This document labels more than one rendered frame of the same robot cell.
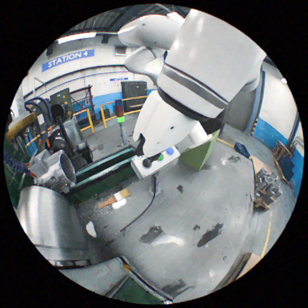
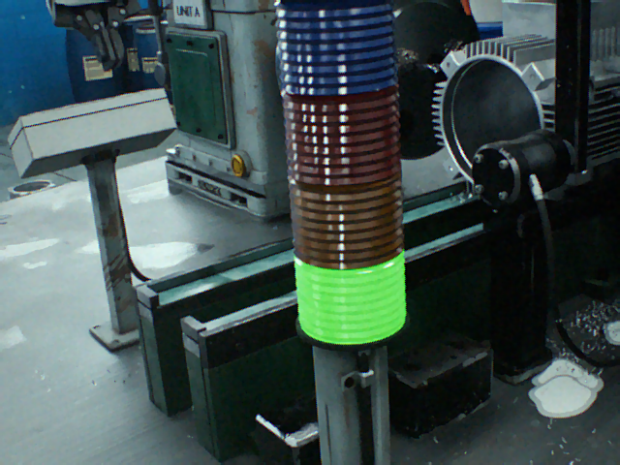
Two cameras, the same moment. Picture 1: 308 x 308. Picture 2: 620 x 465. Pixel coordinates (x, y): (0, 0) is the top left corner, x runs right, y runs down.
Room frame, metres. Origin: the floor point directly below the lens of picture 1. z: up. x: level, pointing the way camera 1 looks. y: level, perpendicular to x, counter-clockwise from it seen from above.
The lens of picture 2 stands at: (1.14, 0.27, 1.25)
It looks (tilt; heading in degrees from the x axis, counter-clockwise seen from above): 20 degrees down; 183
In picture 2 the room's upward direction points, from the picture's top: 4 degrees counter-clockwise
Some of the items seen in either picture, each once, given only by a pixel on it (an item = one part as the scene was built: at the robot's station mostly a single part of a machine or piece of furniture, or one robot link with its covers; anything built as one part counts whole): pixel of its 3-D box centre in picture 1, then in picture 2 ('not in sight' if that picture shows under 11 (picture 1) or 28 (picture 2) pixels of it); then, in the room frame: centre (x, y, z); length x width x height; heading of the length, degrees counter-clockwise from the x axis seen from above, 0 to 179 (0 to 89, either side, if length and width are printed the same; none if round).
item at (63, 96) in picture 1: (65, 118); not in sight; (2.28, 3.02, 0.98); 0.72 x 0.49 x 1.96; 134
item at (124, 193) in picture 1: (113, 199); not in sight; (0.17, 0.22, 0.80); 0.21 x 0.05 x 0.01; 128
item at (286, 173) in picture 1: (286, 167); not in sight; (0.22, -5.50, 0.39); 1.20 x 0.80 x 0.79; 142
